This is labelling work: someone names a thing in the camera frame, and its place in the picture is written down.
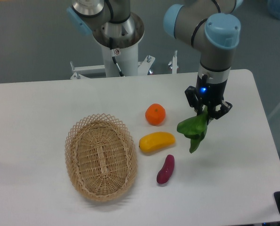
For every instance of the orange tangerine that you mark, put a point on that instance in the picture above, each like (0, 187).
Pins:
(155, 114)

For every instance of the woven wicker basket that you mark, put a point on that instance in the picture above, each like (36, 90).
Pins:
(100, 157)

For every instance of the green leafy vegetable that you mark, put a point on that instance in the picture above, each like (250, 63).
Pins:
(194, 128)

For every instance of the white metal base frame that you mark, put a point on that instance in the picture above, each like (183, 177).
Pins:
(144, 68)

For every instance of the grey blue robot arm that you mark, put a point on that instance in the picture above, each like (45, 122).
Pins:
(207, 26)

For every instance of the yellow mango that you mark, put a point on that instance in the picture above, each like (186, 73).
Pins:
(156, 141)

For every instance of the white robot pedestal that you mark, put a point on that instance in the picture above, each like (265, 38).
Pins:
(119, 42)

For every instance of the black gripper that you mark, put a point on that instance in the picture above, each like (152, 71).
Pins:
(212, 95)

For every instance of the purple sweet potato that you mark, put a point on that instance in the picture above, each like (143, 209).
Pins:
(167, 170)

